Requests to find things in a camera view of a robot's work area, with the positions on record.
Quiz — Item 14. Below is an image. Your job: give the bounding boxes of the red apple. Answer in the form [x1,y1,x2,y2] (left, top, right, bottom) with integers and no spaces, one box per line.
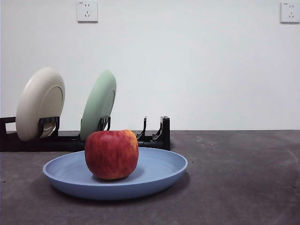
[84,129,139,180]

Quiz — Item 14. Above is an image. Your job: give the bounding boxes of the blue plate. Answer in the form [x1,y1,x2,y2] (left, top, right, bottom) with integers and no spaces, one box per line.
[42,147,188,201]

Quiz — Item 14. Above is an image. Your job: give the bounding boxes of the green plate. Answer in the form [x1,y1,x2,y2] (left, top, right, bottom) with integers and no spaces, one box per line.
[80,69,117,142]

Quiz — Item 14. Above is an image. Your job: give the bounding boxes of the black plate rack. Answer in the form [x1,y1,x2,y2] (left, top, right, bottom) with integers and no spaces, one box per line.
[0,115,171,152]

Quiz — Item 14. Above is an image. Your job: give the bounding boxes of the cream plate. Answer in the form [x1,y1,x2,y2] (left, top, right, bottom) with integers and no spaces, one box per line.
[15,67,66,142]

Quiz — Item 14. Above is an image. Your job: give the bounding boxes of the white wall socket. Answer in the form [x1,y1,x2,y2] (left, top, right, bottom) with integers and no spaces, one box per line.
[77,0,99,23]
[280,1,300,24]

